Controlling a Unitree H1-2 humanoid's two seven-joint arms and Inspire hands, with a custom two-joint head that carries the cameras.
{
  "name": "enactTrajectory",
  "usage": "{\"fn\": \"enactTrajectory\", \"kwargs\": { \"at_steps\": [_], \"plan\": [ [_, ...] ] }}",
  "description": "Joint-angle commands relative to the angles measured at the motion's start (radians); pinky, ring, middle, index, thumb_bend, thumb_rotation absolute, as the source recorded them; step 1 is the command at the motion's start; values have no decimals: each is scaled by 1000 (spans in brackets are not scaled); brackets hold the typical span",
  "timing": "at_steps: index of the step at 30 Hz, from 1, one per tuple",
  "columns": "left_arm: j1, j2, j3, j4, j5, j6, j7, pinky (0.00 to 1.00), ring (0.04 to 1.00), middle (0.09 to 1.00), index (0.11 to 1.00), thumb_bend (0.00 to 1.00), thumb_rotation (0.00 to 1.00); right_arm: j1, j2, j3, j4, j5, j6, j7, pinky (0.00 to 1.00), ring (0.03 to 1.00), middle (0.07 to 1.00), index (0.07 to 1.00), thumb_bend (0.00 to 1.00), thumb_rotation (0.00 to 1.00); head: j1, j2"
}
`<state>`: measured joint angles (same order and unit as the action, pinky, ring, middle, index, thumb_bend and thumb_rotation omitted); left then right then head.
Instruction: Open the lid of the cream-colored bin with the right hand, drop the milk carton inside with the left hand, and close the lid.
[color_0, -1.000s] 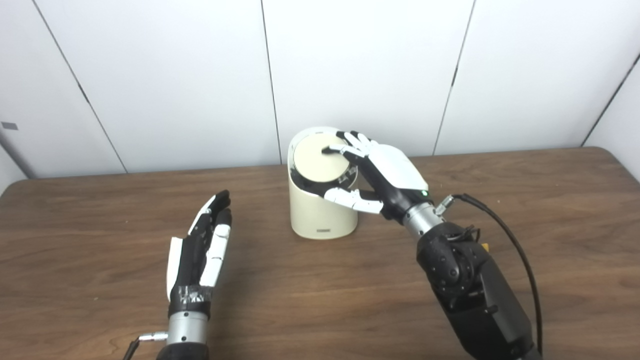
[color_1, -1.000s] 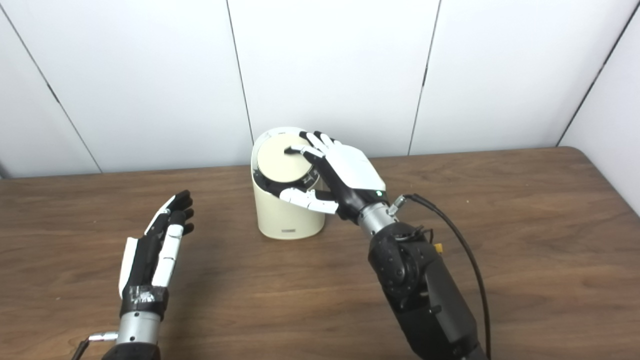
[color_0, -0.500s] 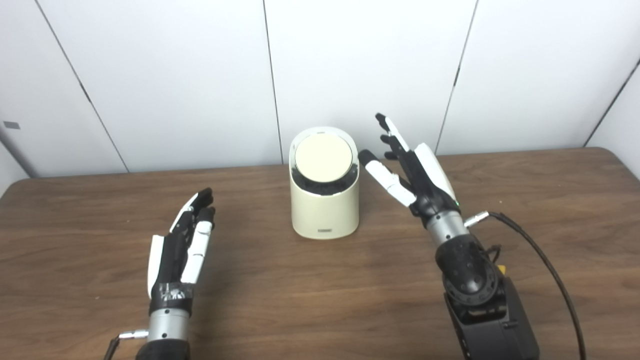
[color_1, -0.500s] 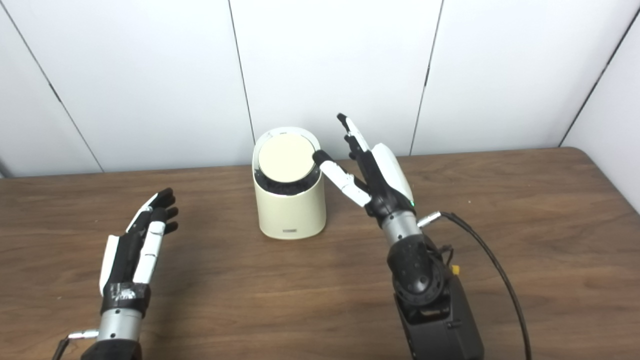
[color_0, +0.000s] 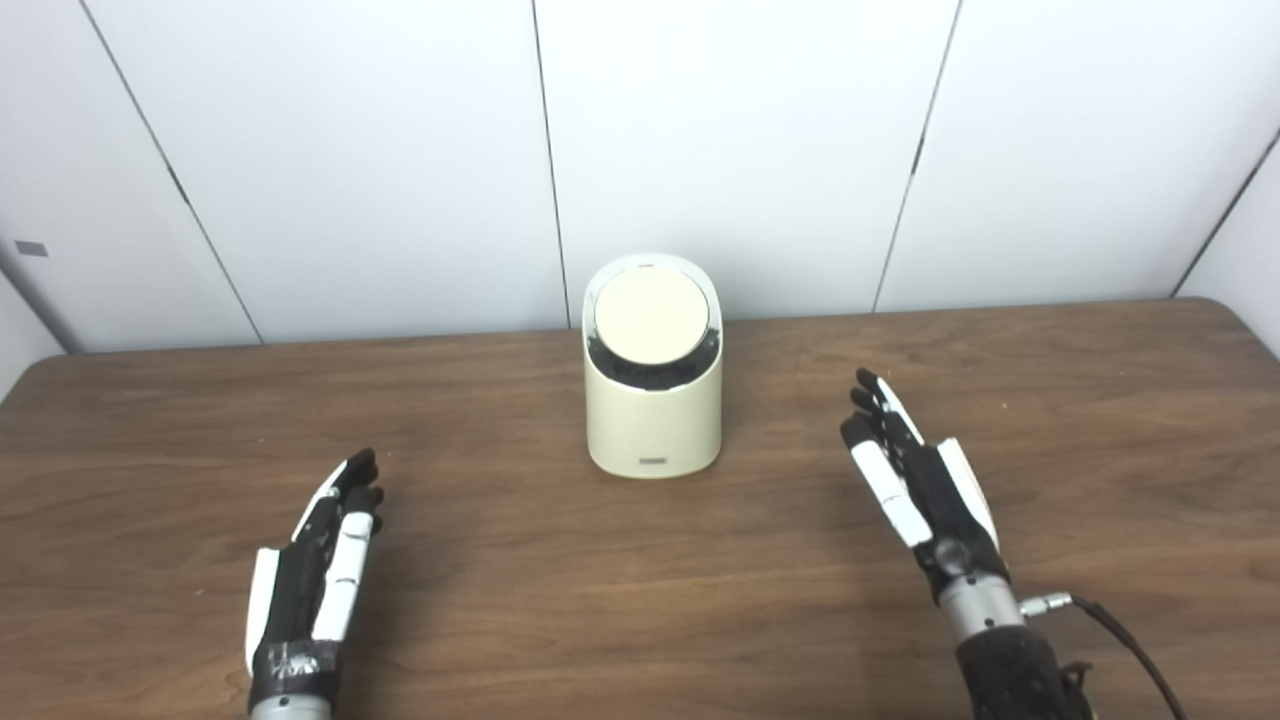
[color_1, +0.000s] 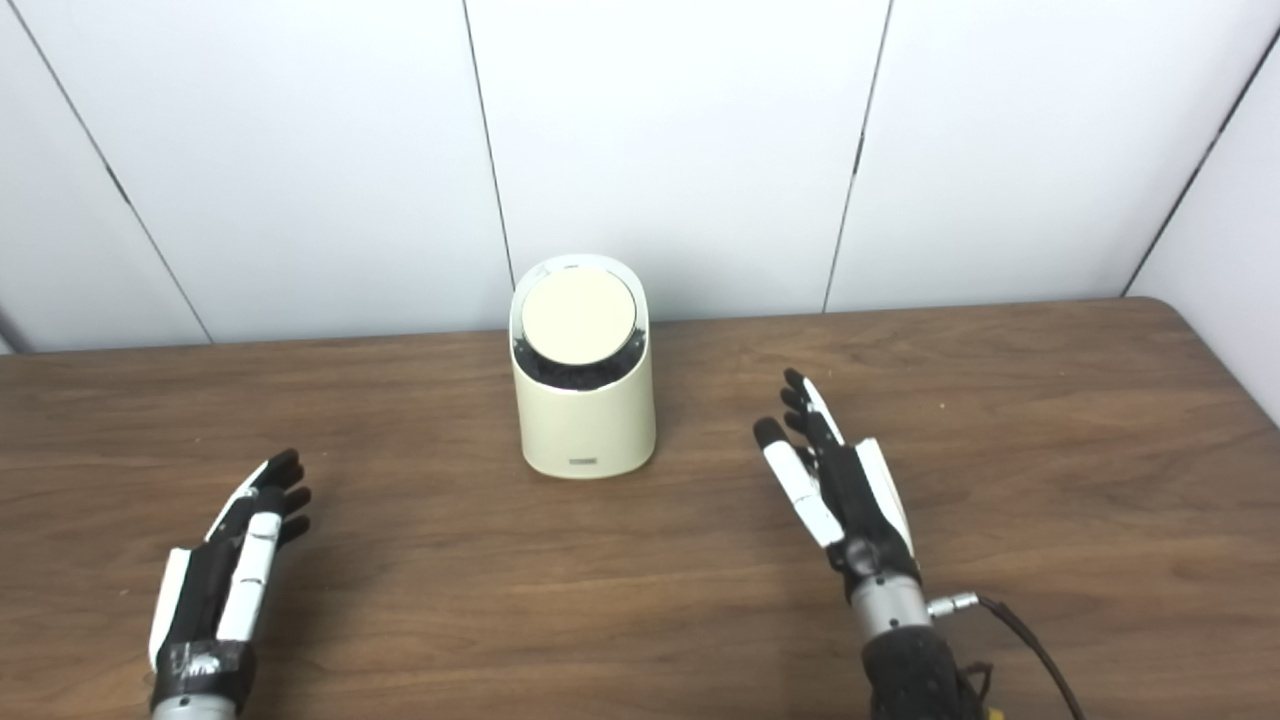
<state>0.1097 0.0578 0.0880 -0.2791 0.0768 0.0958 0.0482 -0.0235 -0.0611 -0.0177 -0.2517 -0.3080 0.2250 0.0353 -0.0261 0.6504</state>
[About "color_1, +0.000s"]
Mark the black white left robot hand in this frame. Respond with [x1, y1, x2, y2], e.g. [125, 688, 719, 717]
[148, 448, 312, 706]

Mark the black bin liner bag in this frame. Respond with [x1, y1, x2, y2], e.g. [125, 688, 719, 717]
[515, 335, 649, 391]

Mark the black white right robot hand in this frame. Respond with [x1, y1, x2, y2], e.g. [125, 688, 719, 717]
[752, 368, 923, 601]

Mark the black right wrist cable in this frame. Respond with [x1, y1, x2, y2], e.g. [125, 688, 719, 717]
[928, 592, 1086, 720]

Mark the cream-colored round bin lid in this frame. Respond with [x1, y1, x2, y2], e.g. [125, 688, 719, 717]
[520, 267, 639, 366]

